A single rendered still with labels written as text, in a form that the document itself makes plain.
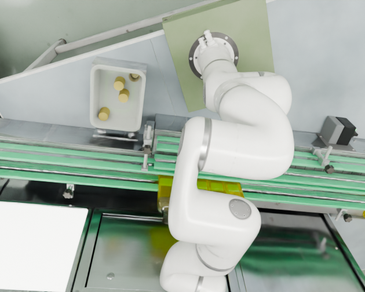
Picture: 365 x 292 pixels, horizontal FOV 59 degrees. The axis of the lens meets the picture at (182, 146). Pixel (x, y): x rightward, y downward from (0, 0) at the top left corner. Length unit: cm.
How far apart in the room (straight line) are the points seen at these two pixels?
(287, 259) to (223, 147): 81
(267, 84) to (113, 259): 67
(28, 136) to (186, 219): 83
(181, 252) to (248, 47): 66
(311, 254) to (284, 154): 83
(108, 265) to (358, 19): 110
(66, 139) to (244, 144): 81
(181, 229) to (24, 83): 90
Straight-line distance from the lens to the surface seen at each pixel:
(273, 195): 125
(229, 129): 48
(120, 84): 110
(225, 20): 102
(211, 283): 73
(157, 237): 110
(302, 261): 125
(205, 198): 49
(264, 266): 117
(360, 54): 131
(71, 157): 113
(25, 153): 117
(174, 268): 66
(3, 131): 125
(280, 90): 66
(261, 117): 52
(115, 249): 106
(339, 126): 130
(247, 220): 50
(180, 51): 103
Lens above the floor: 183
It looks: 58 degrees down
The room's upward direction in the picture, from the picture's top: 175 degrees clockwise
